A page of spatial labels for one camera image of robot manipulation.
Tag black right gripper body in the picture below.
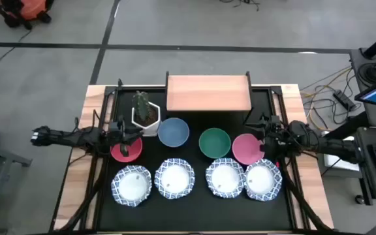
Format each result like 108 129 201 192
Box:
260 114 290 153

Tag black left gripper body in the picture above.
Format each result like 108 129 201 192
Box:
108 114 135 157

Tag red bowl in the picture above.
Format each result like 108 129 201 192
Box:
110 136 143 163

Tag pink bowl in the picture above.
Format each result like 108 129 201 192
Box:
232 133 266 166

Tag green bowl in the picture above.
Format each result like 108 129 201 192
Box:
198 127 232 159

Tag blue patterned paper bowl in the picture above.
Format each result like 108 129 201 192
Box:
110 164 153 208
154 157 196 200
243 158 283 202
205 157 247 199

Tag green cactus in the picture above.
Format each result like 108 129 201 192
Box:
132 90 151 122

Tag white paper sheet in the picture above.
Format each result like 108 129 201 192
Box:
323 135 361 172

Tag black power strip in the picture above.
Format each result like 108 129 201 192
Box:
333 89 358 112

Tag black desk leg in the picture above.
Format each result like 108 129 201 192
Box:
323 110 370 141

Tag black table mat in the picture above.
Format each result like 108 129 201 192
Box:
97 87 294 231

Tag grey keyboard cart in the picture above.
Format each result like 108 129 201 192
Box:
354 126 376 206

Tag orange and black vacuum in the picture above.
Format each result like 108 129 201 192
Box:
0 0 54 30

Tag black metal table frame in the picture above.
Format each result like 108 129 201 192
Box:
49 78 336 235

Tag wooden shelf with black frame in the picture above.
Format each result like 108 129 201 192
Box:
164 70 254 125

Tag yellow floor cable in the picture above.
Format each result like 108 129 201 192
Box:
300 67 354 131

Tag black sleeved cable bundle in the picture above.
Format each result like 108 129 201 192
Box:
57 153 106 231
281 159 333 231

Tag coiled black cable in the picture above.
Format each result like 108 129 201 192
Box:
357 61 376 87

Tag black tangled floor cable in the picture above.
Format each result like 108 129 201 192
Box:
219 0 260 12

